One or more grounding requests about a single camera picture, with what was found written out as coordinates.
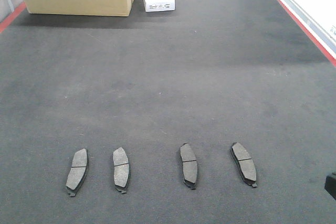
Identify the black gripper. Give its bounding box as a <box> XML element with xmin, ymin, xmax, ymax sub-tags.
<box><xmin>324</xmin><ymin>172</ymin><xmax>336</xmax><ymax>199</ymax></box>

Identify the grey brake pad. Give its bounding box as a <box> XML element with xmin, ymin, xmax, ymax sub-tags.
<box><xmin>66</xmin><ymin>148</ymin><xmax>89</xmax><ymax>197</ymax></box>
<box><xmin>180</xmin><ymin>143</ymin><xmax>198</xmax><ymax>190</ymax></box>
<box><xmin>112</xmin><ymin>147</ymin><xmax>130</xmax><ymax>194</ymax></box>
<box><xmin>230</xmin><ymin>142</ymin><xmax>258</xmax><ymax>188</ymax></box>

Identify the black conveyor belt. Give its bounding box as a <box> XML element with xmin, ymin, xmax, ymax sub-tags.
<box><xmin>1</xmin><ymin>0</ymin><xmax>335</xmax><ymax>223</ymax></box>

